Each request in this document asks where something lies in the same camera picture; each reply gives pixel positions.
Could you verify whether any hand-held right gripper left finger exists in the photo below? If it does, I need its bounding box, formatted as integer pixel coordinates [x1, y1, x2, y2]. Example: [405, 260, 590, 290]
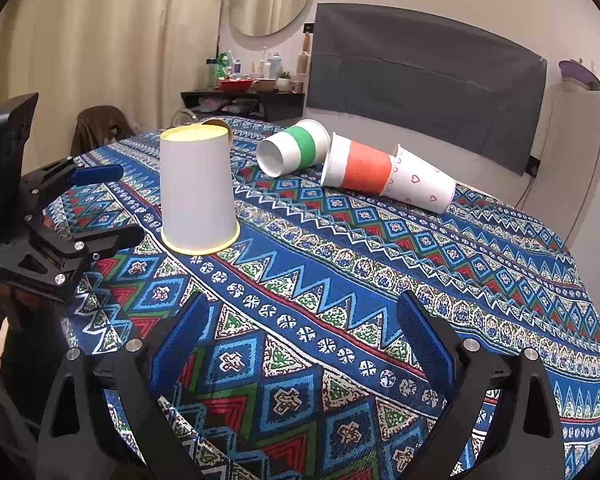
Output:
[37, 291, 212, 480]

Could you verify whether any dark jacket on chair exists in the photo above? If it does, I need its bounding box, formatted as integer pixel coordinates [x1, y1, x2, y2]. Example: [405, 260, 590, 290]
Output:
[71, 105, 136, 157]

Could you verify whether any heart-print white paper cup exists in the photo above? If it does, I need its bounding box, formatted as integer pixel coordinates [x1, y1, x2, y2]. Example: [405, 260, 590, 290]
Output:
[380, 144, 457, 215]

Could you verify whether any beige curtain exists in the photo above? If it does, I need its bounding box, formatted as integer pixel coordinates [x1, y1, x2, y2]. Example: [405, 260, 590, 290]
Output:
[0, 0, 228, 141]

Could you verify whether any blue patterned tablecloth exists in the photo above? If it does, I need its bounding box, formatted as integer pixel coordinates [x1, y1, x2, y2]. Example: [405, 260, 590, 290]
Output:
[45, 115, 600, 480]

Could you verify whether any green bottle with ribbon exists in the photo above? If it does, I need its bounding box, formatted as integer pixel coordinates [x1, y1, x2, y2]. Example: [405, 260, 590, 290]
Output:
[206, 52, 231, 90]

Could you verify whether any black cable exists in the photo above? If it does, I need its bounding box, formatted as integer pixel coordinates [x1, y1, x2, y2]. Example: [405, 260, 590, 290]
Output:
[515, 157, 540, 207]

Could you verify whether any orange-striped white paper cup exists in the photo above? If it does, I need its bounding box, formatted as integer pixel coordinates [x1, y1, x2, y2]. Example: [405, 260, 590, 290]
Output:
[320, 132, 398, 196]

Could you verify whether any wooden grinder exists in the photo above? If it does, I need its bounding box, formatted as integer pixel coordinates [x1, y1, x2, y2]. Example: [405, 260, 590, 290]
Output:
[296, 31, 312, 76]

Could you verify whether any white cabinet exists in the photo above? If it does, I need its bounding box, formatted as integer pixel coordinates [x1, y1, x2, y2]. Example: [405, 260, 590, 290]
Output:
[530, 80, 600, 261]

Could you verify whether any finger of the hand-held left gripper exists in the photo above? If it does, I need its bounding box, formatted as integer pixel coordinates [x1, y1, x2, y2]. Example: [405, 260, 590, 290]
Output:
[0, 222, 147, 306]
[21, 156, 124, 228]

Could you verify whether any grey cloth cover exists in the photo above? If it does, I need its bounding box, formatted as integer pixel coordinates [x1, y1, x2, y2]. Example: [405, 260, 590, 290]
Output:
[304, 2, 549, 177]

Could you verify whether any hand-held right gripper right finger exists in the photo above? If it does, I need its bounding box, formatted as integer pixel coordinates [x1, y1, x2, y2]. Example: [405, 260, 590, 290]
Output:
[396, 290, 567, 480]

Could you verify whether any brown-rimmed paper cup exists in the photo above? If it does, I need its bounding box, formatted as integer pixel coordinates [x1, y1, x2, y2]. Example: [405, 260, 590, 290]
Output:
[201, 118, 232, 147]

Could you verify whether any yellow-rimmed white paper cup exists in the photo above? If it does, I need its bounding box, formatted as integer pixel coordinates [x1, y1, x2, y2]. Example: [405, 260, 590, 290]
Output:
[159, 125, 242, 256]

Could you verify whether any green-striped white paper cup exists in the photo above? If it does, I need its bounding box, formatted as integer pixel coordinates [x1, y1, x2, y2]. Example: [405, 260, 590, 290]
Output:
[256, 119, 331, 178]

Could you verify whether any black side shelf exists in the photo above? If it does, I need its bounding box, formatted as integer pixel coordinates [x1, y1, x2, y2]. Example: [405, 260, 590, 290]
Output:
[181, 89, 307, 123]

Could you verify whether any purple bowl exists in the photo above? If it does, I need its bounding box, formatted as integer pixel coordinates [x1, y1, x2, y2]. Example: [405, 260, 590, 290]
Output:
[559, 59, 600, 86]

